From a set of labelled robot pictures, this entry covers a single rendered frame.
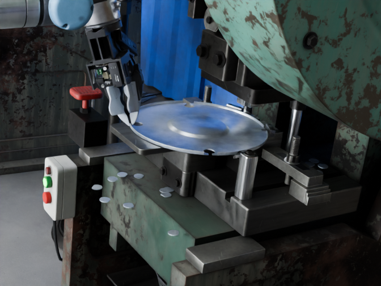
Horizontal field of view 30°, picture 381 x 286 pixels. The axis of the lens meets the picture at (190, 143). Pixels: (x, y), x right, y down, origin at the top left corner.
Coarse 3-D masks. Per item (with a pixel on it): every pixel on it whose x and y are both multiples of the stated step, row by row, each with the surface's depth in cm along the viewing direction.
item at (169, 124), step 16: (144, 112) 152; (160, 112) 153; (176, 112) 154; (192, 112) 155; (208, 112) 156; (224, 112) 158; (240, 112) 158; (144, 128) 143; (160, 128) 144; (176, 128) 144; (192, 128) 145; (208, 128) 146; (224, 128) 147; (240, 128) 149; (160, 144) 136; (176, 144) 137; (192, 144) 138; (208, 144) 139; (224, 144) 140; (240, 144) 141; (256, 144) 142
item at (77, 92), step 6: (72, 90) 167; (78, 90) 167; (84, 90) 167; (90, 90) 168; (96, 90) 168; (78, 96) 165; (84, 96) 165; (90, 96) 166; (96, 96) 167; (102, 96) 168; (84, 102) 169
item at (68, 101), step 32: (0, 32) 275; (32, 32) 282; (64, 32) 289; (128, 32) 303; (0, 64) 281; (32, 64) 288; (64, 64) 295; (0, 96) 287; (32, 96) 294; (64, 96) 301; (0, 128) 292; (32, 128) 300; (64, 128) 307; (0, 160) 296; (32, 160) 302
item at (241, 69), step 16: (208, 16) 144; (208, 32) 143; (208, 48) 143; (224, 48) 139; (208, 64) 144; (224, 64) 139; (240, 64) 140; (224, 80) 140; (240, 80) 140; (256, 80) 141
